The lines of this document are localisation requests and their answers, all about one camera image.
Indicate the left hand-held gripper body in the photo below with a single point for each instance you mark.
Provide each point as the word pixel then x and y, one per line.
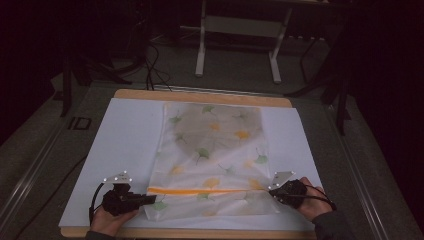
pixel 116 196

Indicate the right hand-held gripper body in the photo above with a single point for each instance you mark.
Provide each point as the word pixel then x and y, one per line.
pixel 291 193

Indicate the leaf print mesh laundry bag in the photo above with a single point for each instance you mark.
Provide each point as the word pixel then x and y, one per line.
pixel 213 166

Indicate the person's right hand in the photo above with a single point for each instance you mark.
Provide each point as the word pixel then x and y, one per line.
pixel 315 203

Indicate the person's left hand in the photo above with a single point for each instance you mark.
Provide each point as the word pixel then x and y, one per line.
pixel 111 221

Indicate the white board sheet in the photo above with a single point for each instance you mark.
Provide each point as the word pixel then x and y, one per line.
pixel 128 140

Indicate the black tripod stand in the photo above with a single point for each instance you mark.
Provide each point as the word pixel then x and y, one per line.
pixel 340 100

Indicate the black stand leg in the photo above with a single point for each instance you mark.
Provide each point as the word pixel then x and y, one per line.
pixel 66 90

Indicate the metal floor rail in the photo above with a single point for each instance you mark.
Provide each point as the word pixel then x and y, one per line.
pixel 355 173
pixel 30 176

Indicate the black floor bracket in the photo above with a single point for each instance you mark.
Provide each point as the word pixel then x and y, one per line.
pixel 80 123

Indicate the white metal stand frame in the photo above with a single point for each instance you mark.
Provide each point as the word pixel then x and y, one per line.
pixel 243 26

